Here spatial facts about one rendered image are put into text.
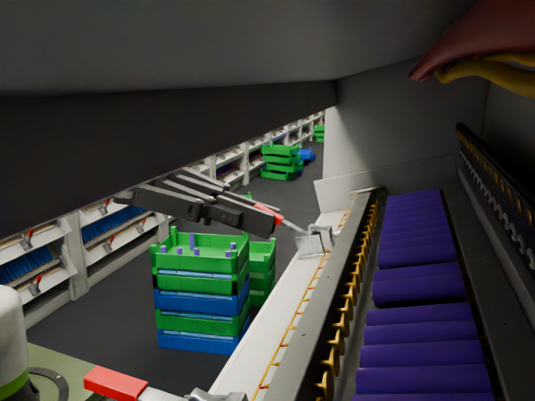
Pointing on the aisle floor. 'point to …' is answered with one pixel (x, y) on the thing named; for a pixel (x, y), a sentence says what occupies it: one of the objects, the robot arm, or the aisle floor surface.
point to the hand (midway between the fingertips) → (246, 214)
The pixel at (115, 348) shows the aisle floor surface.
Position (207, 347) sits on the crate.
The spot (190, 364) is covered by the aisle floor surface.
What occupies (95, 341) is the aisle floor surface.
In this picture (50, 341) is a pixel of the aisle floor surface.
